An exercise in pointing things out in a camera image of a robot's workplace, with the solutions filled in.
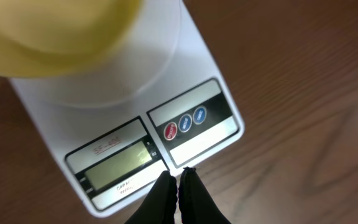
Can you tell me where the white digital kitchen scale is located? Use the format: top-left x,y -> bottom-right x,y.
11,1 -> 246,218

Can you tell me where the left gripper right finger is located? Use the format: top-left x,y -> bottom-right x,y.
178,167 -> 231,224

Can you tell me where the pale yellow bowl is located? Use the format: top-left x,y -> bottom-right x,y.
0,0 -> 143,78

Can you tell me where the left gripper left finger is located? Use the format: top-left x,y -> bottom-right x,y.
125,170 -> 178,224

